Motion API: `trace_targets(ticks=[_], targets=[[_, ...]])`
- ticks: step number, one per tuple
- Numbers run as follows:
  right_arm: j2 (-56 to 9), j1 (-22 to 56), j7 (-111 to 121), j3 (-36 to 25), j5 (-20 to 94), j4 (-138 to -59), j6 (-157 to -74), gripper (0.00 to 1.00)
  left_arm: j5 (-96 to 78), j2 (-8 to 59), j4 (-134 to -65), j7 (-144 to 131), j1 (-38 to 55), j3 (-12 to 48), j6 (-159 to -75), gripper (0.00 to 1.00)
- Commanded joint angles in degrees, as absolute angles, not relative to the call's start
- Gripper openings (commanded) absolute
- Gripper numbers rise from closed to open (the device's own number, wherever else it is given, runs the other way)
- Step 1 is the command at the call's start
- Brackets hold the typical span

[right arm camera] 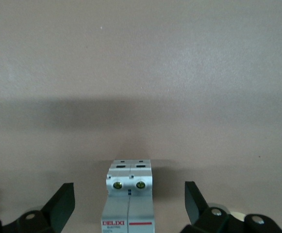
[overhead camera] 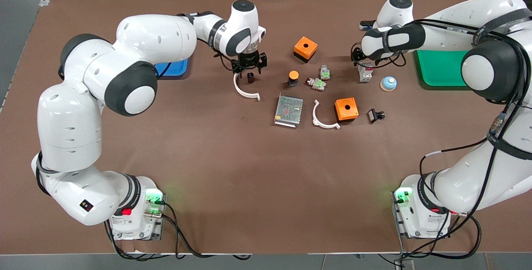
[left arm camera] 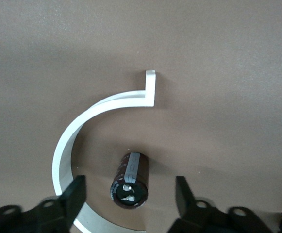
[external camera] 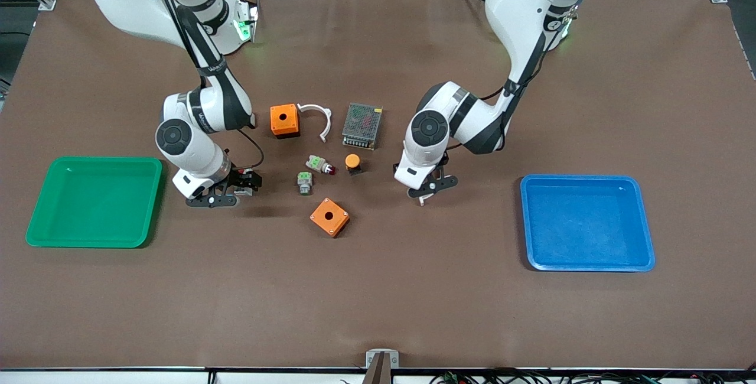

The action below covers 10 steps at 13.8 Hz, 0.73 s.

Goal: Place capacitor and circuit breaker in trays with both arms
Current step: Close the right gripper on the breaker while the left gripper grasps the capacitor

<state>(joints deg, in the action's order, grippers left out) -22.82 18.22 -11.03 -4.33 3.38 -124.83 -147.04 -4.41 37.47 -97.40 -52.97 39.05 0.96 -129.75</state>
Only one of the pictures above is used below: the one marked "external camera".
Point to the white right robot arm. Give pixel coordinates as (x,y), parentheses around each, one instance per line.
(195,136)

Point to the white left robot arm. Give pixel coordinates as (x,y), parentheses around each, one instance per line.
(431,130)

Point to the white push button green block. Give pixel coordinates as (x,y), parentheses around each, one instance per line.
(304,182)

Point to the orange button box black base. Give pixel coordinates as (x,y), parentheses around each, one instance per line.
(322,218)
(277,125)

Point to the orange capped black buzzer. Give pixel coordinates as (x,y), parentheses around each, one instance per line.
(352,161)

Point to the red lens indicator green block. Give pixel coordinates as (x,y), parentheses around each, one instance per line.
(318,163)

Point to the metal mesh power supply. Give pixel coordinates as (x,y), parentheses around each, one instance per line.
(362,124)

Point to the small white pipe clamp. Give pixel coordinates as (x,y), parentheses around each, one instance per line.
(323,137)

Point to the green plastic tray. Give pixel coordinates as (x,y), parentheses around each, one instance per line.
(94,204)

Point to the brown table cover mat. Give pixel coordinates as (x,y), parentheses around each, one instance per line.
(378,295)

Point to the blue plastic tray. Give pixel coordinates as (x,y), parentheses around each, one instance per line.
(585,224)

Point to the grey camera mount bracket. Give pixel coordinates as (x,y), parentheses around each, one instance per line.
(382,360)

